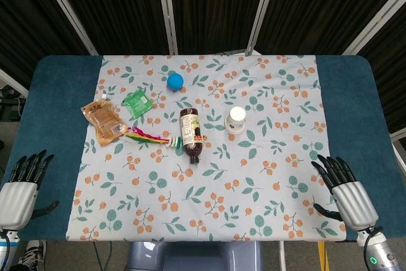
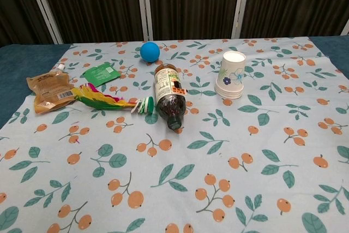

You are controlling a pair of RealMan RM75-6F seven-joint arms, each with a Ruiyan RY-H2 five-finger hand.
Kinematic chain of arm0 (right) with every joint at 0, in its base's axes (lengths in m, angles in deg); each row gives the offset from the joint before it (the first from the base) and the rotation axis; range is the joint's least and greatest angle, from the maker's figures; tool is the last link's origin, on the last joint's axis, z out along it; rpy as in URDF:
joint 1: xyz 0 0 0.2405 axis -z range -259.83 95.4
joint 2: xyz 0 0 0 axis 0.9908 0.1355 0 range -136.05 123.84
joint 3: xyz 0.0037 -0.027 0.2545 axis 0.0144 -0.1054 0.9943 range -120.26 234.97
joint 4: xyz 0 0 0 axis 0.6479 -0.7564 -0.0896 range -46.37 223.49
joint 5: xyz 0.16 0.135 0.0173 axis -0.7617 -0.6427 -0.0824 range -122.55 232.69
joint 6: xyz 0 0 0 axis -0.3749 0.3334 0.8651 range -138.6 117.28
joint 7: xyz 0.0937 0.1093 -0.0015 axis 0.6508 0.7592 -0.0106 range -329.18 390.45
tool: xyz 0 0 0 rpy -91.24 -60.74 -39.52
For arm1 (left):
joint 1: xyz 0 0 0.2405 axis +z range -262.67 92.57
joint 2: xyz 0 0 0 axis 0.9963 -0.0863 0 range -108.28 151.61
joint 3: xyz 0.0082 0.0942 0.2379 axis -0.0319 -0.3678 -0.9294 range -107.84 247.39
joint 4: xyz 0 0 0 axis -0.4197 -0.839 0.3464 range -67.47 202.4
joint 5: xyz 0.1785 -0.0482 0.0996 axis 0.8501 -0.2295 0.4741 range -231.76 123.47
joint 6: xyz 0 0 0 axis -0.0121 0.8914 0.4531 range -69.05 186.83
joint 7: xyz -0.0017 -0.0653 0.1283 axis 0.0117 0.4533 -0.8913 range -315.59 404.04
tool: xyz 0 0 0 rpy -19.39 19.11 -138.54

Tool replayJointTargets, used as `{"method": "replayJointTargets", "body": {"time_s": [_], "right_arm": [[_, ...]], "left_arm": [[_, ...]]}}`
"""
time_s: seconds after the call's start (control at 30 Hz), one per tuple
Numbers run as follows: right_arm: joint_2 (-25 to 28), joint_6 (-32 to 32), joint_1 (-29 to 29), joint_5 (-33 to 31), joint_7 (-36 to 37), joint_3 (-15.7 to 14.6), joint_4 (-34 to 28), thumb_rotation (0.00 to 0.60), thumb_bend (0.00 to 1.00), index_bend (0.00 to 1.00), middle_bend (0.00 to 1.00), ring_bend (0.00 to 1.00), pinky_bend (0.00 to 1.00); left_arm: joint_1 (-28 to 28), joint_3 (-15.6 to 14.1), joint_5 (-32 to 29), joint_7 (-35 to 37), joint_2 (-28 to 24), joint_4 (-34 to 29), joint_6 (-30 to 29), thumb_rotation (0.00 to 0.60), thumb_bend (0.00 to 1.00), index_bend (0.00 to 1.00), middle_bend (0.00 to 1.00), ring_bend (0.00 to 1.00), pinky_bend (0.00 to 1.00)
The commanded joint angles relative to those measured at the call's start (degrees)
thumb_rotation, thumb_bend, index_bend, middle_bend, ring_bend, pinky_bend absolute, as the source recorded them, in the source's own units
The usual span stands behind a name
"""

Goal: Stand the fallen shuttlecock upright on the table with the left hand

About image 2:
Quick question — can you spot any colourful small toy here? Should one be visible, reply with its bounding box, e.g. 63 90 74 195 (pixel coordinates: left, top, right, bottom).
72 82 155 115

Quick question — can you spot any brown bottle with label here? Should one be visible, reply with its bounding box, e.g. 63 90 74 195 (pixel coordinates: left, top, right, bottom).
154 64 189 132

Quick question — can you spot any white nested paper cup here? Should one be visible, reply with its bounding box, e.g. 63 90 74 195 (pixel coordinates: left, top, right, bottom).
214 87 244 94
214 89 244 97
214 92 243 100

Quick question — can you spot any blue rubber ball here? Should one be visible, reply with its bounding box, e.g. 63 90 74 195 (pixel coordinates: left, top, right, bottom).
140 42 160 62

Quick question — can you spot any small white yogurt bottle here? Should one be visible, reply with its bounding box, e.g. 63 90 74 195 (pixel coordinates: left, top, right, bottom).
214 51 246 92

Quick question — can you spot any floral leaf and fruit tablecloth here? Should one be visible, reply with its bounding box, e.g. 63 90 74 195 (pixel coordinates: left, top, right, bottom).
0 36 349 233

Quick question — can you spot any green foil packet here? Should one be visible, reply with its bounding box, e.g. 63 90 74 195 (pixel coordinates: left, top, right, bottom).
82 63 121 86

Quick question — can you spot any dark pleated screen panel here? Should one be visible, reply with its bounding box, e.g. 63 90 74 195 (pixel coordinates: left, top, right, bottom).
147 0 241 40
241 0 349 39
38 0 145 44
0 0 57 47

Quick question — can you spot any brown spouted snack pouch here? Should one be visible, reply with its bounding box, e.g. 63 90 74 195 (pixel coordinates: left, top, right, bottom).
26 63 79 115

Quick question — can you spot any teal padded table cover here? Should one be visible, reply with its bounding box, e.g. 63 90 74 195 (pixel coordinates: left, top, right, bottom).
0 35 349 133

